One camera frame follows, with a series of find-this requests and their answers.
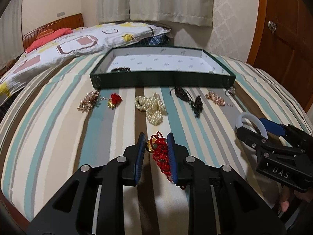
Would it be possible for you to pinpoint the red knotted cord charm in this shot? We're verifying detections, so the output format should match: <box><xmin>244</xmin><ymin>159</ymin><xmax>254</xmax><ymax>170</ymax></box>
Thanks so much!
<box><xmin>145</xmin><ymin>131</ymin><xmax>172</xmax><ymax>182</ymax></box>

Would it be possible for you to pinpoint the wooden door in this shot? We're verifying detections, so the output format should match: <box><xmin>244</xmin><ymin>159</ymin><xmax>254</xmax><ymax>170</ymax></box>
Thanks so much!
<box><xmin>247</xmin><ymin>0</ymin><xmax>312</xmax><ymax>111</ymax></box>

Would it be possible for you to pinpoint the wall power outlet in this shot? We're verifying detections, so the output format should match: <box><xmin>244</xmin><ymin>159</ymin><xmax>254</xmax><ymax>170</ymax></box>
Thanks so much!
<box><xmin>57</xmin><ymin>12</ymin><xmax>65</xmax><ymax>18</ymax></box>

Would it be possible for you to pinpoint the gold crystal flower brooch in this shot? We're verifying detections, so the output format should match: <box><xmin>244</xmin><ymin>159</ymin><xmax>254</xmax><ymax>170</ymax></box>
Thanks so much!
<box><xmin>77</xmin><ymin>91</ymin><xmax>99</xmax><ymax>112</ymax></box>

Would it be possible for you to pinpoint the white pearl necklace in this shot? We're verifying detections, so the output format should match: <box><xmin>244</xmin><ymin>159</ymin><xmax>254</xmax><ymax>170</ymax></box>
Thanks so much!
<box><xmin>134</xmin><ymin>92</ymin><xmax>168</xmax><ymax>126</ymax></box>

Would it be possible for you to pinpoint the striped tablecloth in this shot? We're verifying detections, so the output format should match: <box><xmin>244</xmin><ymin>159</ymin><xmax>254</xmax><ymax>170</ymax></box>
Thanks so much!
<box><xmin>1</xmin><ymin>54</ymin><xmax>312</xmax><ymax>220</ymax></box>

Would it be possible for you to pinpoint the green jewelry box tray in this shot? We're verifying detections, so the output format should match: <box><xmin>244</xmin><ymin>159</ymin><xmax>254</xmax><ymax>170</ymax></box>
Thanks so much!
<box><xmin>90</xmin><ymin>46</ymin><xmax>236</xmax><ymax>90</ymax></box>

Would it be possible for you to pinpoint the red tassel charm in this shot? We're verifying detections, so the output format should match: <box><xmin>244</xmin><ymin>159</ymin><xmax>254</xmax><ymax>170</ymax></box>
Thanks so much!
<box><xmin>107</xmin><ymin>93</ymin><xmax>122</xmax><ymax>109</ymax></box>

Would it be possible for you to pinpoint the silver door knob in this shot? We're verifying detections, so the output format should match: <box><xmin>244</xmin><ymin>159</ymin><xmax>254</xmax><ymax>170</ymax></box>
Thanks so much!
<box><xmin>267</xmin><ymin>21</ymin><xmax>277</xmax><ymax>34</ymax></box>

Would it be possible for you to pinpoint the wooden headboard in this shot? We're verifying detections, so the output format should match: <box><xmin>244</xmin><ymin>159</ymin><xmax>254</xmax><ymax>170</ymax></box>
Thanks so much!
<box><xmin>22</xmin><ymin>13</ymin><xmax>84</xmax><ymax>50</ymax></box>

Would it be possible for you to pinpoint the bed with patterned quilt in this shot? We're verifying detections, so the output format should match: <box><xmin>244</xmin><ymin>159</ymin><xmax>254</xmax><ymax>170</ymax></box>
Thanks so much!
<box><xmin>1</xmin><ymin>22</ymin><xmax>171</xmax><ymax>105</ymax></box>

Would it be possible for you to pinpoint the person's right hand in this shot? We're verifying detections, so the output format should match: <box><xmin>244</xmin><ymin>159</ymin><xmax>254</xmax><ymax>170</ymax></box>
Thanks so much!
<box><xmin>277</xmin><ymin>185</ymin><xmax>313</xmax><ymax>214</ymax></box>

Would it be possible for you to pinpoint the black cord pendant necklace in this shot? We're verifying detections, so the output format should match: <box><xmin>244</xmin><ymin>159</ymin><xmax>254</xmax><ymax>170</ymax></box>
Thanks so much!
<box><xmin>170</xmin><ymin>85</ymin><xmax>204</xmax><ymax>118</ymax></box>

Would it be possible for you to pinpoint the red pillow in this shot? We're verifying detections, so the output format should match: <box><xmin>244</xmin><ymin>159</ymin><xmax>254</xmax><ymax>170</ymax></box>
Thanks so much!
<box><xmin>25</xmin><ymin>28</ymin><xmax>73</xmax><ymax>53</ymax></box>

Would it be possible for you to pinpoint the white window curtain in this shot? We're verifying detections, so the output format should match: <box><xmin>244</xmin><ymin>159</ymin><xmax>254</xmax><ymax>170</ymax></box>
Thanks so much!
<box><xmin>97</xmin><ymin>0</ymin><xmax>214</xmax><ymax>27</ymax></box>

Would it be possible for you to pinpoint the left striped curtain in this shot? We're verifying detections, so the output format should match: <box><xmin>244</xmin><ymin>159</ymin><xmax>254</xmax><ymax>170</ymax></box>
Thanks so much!
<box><xmin>1</xmin><ymin>0</ymin><xmax>24</xmax><ymax>69</ymax></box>

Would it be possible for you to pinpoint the rose gold chain necklace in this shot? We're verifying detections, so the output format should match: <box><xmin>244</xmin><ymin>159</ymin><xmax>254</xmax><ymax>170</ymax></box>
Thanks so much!
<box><xmin>205</xmin><ymin>91</ymin><xmax>234</xmax><ymax>107</ymax></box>

